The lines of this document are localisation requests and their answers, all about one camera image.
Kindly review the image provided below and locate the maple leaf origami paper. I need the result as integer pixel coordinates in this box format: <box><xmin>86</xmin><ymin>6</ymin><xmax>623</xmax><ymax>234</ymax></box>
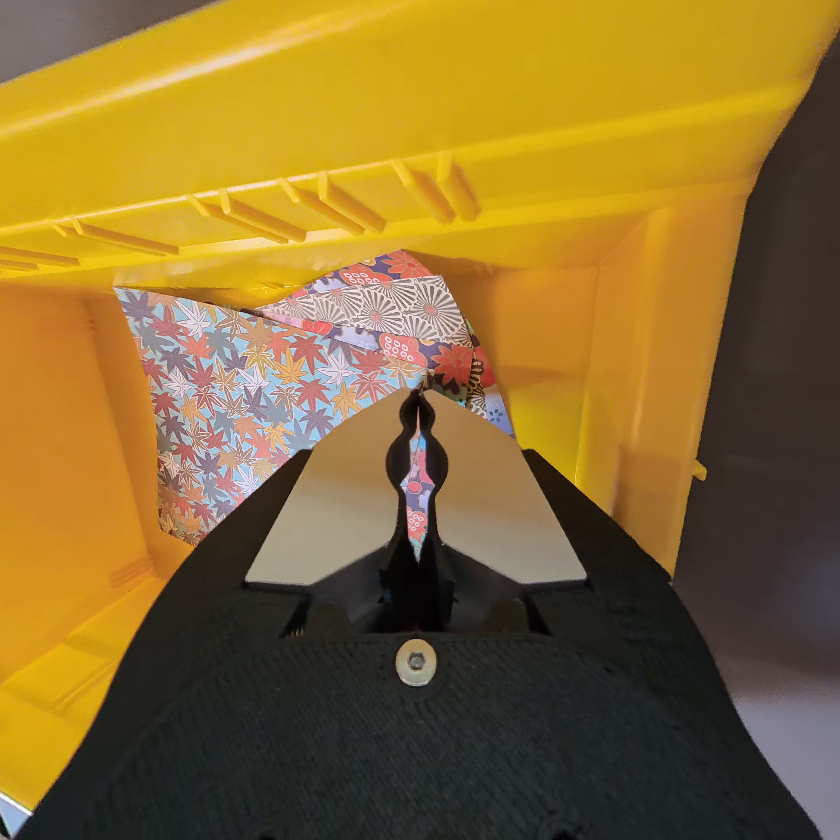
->
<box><xmin>113</xmin><ymin>287</ymin><xmax>438</xmax><ymax>561</ymax></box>

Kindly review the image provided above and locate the chrysanthemum pattern origami paper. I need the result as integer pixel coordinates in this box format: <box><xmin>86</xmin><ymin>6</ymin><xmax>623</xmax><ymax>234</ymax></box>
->
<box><xmin>256</xmin><ymin>250</ymin><xmax>515</xmax><ymax>437</ymax></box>

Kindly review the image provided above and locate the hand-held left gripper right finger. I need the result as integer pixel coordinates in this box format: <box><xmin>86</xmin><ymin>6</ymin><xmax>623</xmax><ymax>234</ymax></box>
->
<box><xmin>418</xmin><ymin>390</ymin><xmax>589</xmax><ymax>589</ymax></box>

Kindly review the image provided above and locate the yellow box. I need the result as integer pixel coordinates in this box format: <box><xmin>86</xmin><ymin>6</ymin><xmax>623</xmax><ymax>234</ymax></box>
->
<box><xmin>0</xmin><ymin>0</ymin><xmax>840</xmax><ymax>817</ymax></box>

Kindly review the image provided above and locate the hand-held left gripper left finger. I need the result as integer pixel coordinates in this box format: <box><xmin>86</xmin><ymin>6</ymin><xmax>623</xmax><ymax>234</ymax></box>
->
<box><xmin>242</xmin><ymin>390</ymin><xmax>420</xmax><ymax>590</ymax></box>

